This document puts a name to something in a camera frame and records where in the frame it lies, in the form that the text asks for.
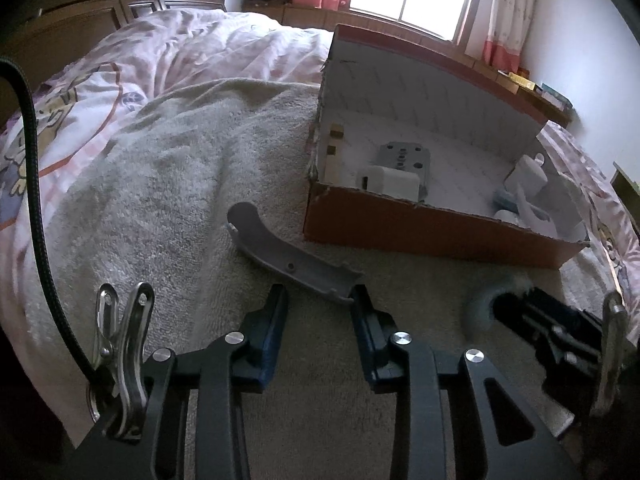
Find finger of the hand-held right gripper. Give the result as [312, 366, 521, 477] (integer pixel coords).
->
[528, 287, 607, 334]
[492, 293, 592, 377]

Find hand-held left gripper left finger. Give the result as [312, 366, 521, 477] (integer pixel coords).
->
[60, 284, 290, 480]

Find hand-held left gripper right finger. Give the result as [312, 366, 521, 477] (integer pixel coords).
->
[349, 284, 581, 480]

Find grey curved plastic piece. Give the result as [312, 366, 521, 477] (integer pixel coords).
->
[226, 201, 365, 307]

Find red cardboard box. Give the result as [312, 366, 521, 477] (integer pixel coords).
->
[302, 24, 592, 271]

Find white charger plug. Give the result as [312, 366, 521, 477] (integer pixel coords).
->
[356, 164, 422, 202]

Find small wooden block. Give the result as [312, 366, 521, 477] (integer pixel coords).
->
[324, 121, 347, 184]

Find grey perforated plastic plate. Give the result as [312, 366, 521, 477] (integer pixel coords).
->
[376, 142, 432, 204]

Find silver metal spring clip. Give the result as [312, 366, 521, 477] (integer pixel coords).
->
[590, 291, 629, 419]
[87, 281, 156, 443]

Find wooden furniture edge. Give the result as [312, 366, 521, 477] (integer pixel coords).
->
[612, 161, 640, 202]

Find beige terry towel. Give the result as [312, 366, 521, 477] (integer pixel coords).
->
[30, 79, 617, 480]

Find row of books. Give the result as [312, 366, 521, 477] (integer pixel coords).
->
[500, 66, 574, 112]

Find pink printed quilt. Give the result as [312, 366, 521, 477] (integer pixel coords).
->
[0, 9, 640, 391]

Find long wooden window cabinet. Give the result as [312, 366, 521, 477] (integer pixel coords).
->
[242, 0, 574, 129]

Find dark wooden headboard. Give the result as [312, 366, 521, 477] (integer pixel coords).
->
[0, 0, 230, 127]

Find thick black braided cable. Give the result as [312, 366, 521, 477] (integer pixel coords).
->
[0, 57, 97, 386]

